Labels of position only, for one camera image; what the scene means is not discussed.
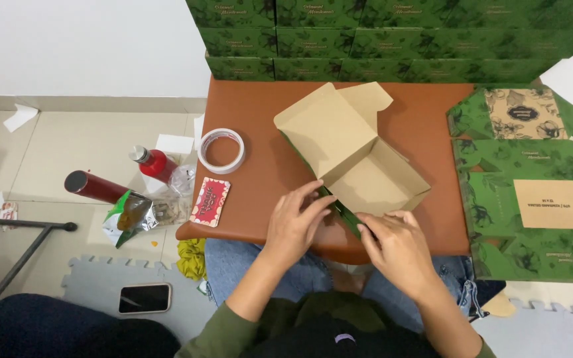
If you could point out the dark red cylindrical tumbler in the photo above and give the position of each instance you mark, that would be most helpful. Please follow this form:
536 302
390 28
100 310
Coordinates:
95 186

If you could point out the black metal rack frame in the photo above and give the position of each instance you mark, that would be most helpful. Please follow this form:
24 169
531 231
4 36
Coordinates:
13 226

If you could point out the person's right hand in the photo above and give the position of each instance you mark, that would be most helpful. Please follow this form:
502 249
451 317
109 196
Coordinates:
401 253

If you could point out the person's blue jeans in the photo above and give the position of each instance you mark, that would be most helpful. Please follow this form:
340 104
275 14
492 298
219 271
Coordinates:
236 268

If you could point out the pile of flat green box sheets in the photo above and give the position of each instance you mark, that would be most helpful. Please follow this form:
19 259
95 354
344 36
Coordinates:
530 189

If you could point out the green foil snack bag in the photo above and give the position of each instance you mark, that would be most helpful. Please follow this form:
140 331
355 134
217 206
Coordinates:
130 219

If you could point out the grey foam puzzle mat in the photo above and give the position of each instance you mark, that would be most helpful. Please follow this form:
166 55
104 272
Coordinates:
540 333
92 283

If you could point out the yellow-green scrunchie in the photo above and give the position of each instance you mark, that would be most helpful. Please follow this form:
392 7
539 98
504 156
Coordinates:
192 258

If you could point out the person's left hand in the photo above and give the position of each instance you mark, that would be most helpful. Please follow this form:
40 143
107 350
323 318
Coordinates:
291 226

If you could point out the small red white wrapper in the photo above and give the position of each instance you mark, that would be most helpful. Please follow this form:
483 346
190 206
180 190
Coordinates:
9 211

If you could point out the smartphone with pale case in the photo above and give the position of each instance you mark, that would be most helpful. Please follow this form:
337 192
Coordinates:
145 298

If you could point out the red patterned card packet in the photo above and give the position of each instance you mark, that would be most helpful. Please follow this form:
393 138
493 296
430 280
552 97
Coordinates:
210 201

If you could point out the clear plastic bag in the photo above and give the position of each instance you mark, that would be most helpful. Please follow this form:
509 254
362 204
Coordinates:
179 191

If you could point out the half-folded green cardboard box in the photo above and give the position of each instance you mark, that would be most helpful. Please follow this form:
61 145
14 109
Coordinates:
346 144

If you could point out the stack of folded green boxes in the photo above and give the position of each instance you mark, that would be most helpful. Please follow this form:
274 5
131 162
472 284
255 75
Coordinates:
366 40

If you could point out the red bottle with silver cap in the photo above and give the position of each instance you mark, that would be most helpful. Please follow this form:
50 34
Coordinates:
157 164

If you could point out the white double-sided tape roll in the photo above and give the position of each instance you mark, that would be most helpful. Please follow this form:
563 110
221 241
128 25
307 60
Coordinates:
206 159

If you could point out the person's green sweater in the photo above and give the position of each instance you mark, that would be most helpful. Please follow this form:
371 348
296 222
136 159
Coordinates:
336 328

